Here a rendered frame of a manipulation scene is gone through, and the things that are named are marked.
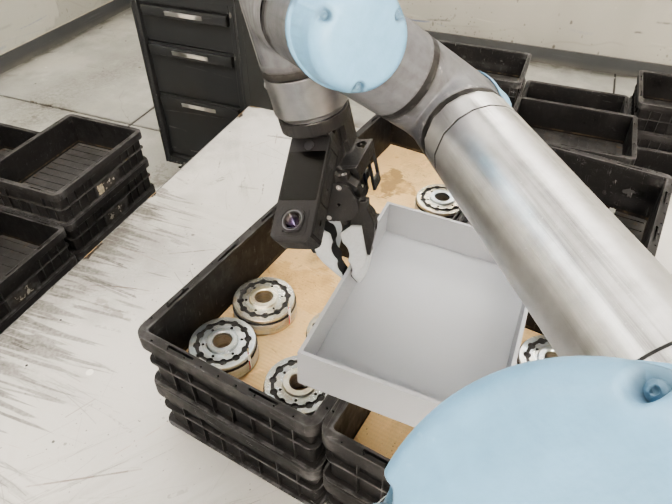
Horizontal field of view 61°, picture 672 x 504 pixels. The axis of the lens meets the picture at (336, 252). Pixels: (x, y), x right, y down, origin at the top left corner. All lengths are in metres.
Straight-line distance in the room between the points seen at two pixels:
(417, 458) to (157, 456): 0.85
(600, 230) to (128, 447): 0.83
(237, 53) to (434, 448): 2.13
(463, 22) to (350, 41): 3.70
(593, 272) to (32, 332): 1.07
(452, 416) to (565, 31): 3.92
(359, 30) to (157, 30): 2.06
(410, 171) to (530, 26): 2.83
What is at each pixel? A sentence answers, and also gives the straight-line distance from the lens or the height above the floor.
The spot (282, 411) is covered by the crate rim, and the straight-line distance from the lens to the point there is 0.73.
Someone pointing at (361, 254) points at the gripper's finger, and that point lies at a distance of 0.63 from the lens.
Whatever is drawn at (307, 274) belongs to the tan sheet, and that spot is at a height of 0.83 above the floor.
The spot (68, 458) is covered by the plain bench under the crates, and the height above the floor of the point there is 0.70.
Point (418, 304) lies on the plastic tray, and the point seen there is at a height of 1.04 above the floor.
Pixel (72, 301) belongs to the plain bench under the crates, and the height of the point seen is 0.70.
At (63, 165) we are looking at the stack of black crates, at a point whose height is 0.49.
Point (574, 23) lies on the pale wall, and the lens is 4.03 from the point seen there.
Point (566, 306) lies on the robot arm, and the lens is 0.34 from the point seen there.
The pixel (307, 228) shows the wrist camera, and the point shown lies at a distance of 0.53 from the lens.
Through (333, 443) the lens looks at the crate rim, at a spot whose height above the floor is 0.93.
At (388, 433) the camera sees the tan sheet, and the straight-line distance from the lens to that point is 0.83.
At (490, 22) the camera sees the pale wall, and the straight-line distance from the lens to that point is 4.07.
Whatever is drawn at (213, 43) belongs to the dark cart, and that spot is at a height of 0.71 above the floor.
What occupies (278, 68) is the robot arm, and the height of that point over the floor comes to 1.33.
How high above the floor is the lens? 1.54
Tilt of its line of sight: 42 degrees down
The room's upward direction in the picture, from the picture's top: straight up
